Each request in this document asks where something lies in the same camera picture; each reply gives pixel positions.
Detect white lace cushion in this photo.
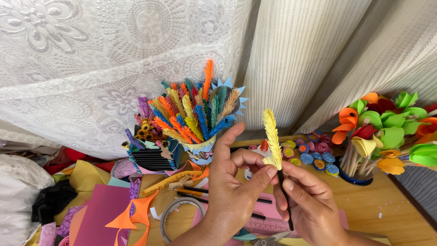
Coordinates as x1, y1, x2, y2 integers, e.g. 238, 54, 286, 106
0, 154, 55, 246

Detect clear tape roll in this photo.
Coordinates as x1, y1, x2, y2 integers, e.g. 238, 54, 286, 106
159, 197, 206, 244

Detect purple patterned paper strip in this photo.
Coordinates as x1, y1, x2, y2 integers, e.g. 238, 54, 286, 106
128, 176, 143, 217

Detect black ribbed paper box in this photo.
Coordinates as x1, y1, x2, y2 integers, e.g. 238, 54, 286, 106
130, 125, 183, 173

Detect teal paper piece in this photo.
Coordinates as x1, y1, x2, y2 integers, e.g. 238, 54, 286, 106
232, 227, 258, 241

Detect blue paper cup vase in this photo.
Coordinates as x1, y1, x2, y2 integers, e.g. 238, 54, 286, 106
179, 135, 217, 166

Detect magenta paper sheet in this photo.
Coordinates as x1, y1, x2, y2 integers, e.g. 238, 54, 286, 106
73, 184, 132, 246

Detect round purple patterned paper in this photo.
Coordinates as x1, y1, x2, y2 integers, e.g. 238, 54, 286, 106
111, 158, 137, 179

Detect pink plastic ruler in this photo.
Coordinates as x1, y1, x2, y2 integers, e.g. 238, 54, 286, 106
244, 217, 299, 238

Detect yellow paper sheet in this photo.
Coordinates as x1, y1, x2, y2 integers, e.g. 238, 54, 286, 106
55, 160, 111, 224

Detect grey scissors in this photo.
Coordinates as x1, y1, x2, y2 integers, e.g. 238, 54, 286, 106
253, 231, 292, 246

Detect pink paper sheet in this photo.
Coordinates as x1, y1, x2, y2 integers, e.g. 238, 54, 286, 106
191, 183, 349, 246

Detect red cloth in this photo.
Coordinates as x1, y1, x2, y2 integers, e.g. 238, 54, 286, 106
43, 147, 115, 175

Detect yellow fringed paper spike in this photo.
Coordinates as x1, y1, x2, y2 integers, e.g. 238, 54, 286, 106
262, 108, 283, 171

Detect person's left hand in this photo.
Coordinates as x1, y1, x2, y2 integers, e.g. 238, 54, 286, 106
204, 122, 279, 236

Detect long yellow fringed paper strip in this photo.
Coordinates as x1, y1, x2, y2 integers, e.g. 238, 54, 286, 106
142, 170, 203, 197

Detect pile of lilac patterned papers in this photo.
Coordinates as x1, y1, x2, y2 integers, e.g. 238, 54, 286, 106
38, 205, 86, 246

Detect bunch of colourful fringed stems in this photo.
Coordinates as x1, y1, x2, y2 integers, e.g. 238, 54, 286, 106
148, 59, 241, 144

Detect dark blue flower vase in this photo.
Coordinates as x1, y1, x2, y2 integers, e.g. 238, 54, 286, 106
336, 150, 374, 187

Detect white glue bottle orange cap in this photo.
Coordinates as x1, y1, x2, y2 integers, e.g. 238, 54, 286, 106
244, 139, 274, 180

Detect blue sun-shaped paper cutout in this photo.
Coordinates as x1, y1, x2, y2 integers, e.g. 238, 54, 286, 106
208, 77, 249, 118

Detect person's right hand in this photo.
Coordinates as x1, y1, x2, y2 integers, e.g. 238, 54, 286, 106
272, 161, 349, 246

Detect white lace curtain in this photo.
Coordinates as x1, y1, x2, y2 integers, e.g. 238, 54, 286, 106
0, 0, 260, 161

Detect beige paper cutout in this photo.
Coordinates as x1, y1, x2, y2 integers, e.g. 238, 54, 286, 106
169, 176, 195, 190

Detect small orange paper scrap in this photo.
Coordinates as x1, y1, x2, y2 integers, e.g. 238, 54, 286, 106
188, 161, 209, 180

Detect bunch of small paper sunflowers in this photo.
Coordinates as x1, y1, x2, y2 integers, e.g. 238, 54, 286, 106
135, 118, 168, 142

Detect bouquet of rolled paper flowers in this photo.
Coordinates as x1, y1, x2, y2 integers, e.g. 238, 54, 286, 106
331, 90, 437, 175

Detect yellow pencil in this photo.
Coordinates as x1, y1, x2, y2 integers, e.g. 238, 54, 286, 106
174, 188, 209, 197

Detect orange paper cutout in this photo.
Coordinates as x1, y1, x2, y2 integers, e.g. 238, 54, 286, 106
105, 190, 160, 246

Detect black cloth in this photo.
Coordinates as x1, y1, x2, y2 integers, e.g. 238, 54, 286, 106
31, 179, 78, 226

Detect purple fringed paper stem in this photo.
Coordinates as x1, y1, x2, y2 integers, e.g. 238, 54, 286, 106
124, 128, 145, 150

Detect thin black stick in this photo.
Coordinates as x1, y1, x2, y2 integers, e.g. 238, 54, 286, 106
183, 185, 273, 204
176, 191, 267, 220
277, 169, 294, 231

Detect group of quilled paper flowers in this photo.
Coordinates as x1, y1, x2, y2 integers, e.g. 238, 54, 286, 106
247, 129, 340, 176

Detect cream striped curtain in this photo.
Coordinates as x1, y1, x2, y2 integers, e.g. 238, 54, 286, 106
236, 0, 437, 141

